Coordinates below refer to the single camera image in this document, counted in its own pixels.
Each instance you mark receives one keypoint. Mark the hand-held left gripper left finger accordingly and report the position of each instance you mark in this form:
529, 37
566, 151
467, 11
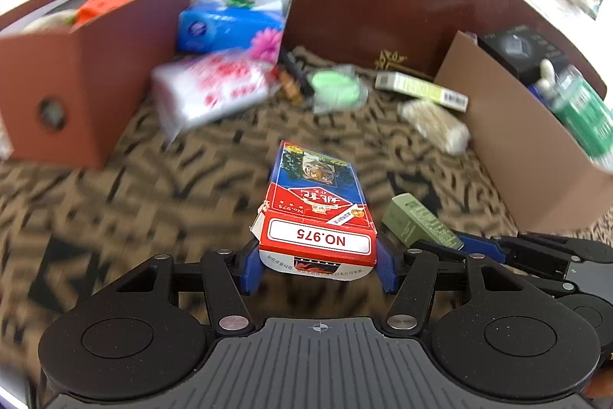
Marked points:
250, 265

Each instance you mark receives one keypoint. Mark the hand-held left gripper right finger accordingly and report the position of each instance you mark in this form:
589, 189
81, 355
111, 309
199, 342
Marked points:
385, 265

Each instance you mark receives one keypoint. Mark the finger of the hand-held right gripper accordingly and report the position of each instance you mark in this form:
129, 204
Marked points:
438, 250
479, 243

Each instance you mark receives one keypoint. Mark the small olive green box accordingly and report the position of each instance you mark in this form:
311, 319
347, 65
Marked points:
416, 219

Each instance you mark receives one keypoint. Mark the red playing card box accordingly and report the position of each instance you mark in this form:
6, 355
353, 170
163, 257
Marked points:
316, 203

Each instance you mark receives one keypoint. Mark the brown shoe box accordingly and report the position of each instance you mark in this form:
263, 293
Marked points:
81, 92

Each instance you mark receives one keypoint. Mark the tan cardboard box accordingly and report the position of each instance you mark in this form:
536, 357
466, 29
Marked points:
517, 150

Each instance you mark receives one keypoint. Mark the pack of cotton swabs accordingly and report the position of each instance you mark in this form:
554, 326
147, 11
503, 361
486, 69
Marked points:
436, 126

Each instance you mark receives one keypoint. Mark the blue packet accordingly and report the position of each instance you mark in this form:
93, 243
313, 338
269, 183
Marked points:
537, 93

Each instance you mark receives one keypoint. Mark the pale green barcode box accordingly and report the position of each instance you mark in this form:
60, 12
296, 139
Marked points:
416, 89

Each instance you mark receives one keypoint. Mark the green packet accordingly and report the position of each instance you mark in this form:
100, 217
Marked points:
584, 116

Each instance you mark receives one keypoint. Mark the small white bottle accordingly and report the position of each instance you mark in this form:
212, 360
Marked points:
547, 78

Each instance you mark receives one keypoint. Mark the green item in clear bag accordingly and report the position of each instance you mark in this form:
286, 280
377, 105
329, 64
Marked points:
335, 88

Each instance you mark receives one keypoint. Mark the small dark brown bottle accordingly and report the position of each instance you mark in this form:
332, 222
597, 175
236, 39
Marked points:
291, 85

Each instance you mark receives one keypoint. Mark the black product box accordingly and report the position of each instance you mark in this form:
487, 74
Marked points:
517, 49

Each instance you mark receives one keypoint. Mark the blue tissue pack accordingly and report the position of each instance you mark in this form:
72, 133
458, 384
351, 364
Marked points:
225, 25

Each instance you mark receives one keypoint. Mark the clear bag of grains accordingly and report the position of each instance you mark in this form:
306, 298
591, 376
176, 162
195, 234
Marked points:
48, 22

